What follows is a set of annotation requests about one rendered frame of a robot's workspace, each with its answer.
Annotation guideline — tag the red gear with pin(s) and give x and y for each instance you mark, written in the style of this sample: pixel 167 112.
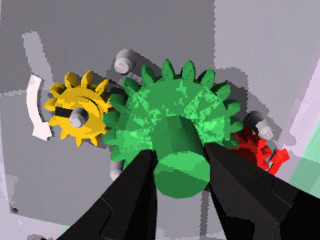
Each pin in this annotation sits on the red gear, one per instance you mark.
pixel 252 148

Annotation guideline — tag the grey board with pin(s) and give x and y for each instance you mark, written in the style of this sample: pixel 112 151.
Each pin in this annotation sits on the grey board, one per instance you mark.
pixel 260 48

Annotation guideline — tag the yellow gear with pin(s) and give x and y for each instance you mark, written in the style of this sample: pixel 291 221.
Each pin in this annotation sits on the yellow gear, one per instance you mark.
pixel 86 95

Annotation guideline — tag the white curved arrow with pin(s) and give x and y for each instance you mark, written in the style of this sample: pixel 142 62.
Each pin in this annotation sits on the white curved arrow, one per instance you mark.
pixel 42 128

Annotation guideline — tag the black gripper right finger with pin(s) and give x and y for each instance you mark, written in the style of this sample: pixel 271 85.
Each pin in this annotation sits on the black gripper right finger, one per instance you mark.
pixel 252 204

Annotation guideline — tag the green gear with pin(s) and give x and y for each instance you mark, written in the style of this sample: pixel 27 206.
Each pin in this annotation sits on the green gear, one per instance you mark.
pixel 174 115

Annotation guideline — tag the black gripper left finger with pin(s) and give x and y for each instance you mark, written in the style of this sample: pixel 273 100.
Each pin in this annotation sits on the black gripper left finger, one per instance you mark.
pixel 126 211

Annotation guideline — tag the red curved arrow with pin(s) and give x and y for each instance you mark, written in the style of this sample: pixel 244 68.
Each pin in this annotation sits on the red curved arrow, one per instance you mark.
pixel 277 159

